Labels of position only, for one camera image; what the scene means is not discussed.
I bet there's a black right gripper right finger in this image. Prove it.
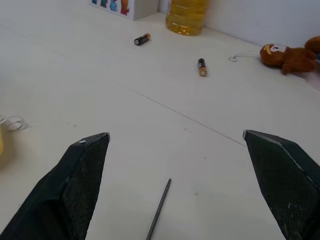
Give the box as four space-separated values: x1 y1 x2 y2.
242 129 320 240

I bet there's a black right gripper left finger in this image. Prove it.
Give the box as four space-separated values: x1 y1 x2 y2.
0 132 111 240

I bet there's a thin grey metal rod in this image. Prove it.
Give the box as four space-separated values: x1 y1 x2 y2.
145 178 172 240

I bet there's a yellow object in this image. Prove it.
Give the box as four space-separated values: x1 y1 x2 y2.
0 122 13 171

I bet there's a brown plush monkey toy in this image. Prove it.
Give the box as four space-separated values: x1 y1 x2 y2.
259 35 320 75

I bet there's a black and gold battery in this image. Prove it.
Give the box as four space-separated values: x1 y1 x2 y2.
133 33 151 47
197 58 208 78

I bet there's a yellow oil bottle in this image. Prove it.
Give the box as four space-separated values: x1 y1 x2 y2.
165 0 210 37

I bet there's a white box with cartoon print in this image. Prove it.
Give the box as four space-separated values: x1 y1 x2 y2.
87 0 160 21

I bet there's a clear plastic ring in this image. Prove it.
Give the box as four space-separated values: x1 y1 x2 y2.
0 115 26 132

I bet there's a thin wire loop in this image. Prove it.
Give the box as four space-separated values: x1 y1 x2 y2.
228 50 262 63

